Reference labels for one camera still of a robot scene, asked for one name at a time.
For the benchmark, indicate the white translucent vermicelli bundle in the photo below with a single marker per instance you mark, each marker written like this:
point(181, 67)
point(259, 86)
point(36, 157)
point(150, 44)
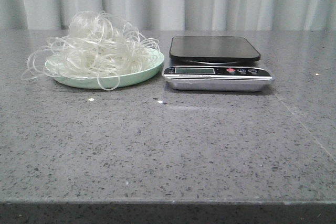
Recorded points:
point(97, 45)

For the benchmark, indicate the black silver kitchen scale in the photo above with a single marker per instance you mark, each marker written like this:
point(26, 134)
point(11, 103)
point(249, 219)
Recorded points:
point(215, 63)

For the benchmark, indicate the light green round plate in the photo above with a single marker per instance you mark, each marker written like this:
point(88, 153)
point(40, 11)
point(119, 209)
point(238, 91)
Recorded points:
point(113, 82)

